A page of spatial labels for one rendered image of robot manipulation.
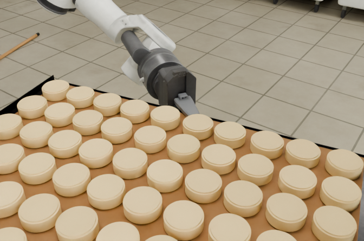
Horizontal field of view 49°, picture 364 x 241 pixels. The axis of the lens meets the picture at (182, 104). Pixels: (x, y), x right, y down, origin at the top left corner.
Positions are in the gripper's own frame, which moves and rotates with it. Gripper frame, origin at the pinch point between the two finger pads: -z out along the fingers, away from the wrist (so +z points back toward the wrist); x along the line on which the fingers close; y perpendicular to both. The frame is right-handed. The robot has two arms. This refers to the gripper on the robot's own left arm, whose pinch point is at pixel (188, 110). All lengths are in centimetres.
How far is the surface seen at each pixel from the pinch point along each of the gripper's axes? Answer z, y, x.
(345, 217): -31.2, 7.8, 2.5
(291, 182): -23.6, 5.2, 2.4
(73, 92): 10.1, -18.4, 1.7
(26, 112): 7.3, -26.7, 1.2
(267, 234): -29.9, -2.2, 2.4
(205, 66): 171, 83, -91
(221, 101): 126, 75, -91
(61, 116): 3.3, -21.3, 1.8
